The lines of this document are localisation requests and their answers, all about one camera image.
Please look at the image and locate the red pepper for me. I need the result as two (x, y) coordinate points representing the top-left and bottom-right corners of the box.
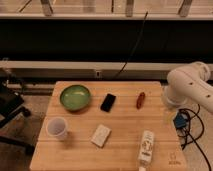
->
(136, 92), (145, 109)

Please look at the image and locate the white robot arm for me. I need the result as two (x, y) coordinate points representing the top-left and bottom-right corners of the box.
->
(162, 62), (213, 114)

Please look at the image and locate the black phone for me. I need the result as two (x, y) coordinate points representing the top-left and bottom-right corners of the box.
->
(100, 94), (116, 112)

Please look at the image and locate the green bowl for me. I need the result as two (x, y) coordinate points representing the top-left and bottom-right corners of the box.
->
(60, 85), (91, 111)

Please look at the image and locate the white rectangular box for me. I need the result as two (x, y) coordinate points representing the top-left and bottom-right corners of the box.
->
(91, 124), (111, 147)

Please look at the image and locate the clear plastic cup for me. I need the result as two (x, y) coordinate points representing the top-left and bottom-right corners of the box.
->
(46, 117), (68, 141)

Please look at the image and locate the white bottle with label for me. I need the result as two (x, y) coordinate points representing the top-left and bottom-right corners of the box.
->
(138, 130), (154, 171)

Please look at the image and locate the blue box on floor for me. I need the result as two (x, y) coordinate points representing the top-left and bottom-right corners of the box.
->
(173, 114), (186, 129)

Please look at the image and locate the black office chair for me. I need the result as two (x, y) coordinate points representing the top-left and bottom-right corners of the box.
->
(0, 68), (36, 156)

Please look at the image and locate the black cable on wall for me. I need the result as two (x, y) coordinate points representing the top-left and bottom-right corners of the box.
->
(112, 10), (149, 80)

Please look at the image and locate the black floor cable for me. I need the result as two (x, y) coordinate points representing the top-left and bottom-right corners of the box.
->
(176, 104), (213, 171)

